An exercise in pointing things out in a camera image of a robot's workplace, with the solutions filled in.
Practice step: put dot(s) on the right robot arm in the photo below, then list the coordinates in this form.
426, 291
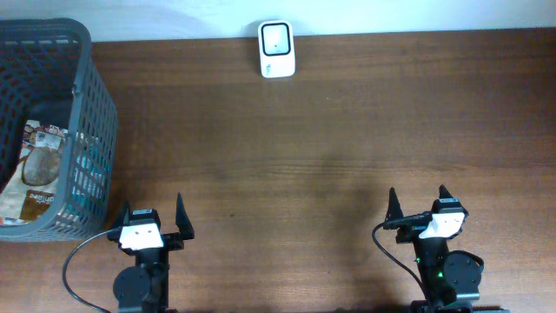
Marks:
448, 279

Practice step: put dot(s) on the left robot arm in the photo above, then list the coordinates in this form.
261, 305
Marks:
144, 286

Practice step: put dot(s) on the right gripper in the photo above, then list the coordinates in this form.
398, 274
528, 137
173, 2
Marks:
394, 211

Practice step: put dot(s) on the white barcode scanner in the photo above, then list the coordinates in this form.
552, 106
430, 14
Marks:
276, 49

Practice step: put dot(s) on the beige cookie pouch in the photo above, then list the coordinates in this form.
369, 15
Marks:
32, 187

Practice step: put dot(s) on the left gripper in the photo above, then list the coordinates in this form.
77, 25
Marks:
173, 242

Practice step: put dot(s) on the grey plastic mesh basket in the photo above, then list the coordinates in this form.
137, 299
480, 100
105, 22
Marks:
48, 75

